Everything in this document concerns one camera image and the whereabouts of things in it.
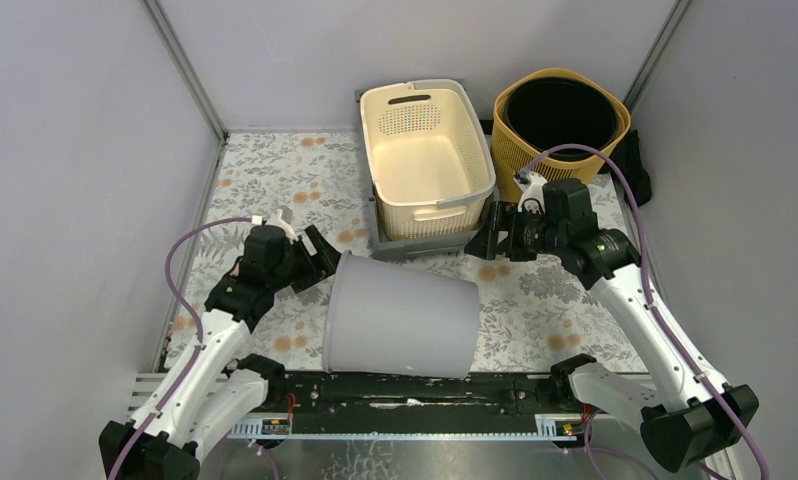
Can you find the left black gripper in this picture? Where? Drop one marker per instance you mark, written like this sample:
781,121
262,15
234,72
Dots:
312,253

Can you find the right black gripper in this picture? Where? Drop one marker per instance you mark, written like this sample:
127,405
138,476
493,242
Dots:
483,242

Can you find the large grey plastic bin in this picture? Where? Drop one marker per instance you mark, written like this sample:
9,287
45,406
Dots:
389,319

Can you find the black ribbed plastic bin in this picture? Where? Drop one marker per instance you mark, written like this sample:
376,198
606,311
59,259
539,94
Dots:
551,111

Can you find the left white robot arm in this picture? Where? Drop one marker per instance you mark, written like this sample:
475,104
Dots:
171,434

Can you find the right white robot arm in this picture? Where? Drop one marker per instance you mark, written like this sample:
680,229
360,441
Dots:
692,411

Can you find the grey plastic tray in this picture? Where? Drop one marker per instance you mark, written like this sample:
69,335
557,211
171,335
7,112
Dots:
406,246

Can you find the floral patterned table mat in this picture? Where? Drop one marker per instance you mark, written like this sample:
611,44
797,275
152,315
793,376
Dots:
532,315

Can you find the yellow perforated plastic basket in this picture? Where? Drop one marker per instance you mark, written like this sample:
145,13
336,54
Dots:
510,153

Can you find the cream perforated plastic basket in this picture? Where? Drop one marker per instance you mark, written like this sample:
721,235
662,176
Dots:
425,159

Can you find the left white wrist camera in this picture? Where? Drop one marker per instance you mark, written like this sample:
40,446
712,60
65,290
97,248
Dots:
281,219

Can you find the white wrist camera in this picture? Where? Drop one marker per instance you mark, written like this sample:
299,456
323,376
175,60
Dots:
531,185
281,219

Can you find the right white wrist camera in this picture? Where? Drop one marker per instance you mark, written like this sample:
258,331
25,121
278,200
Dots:
531,185

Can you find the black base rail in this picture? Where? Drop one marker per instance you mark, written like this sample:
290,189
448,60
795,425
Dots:
321,396

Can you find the aluminium cable duct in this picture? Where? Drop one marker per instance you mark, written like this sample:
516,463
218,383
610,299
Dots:
533,427

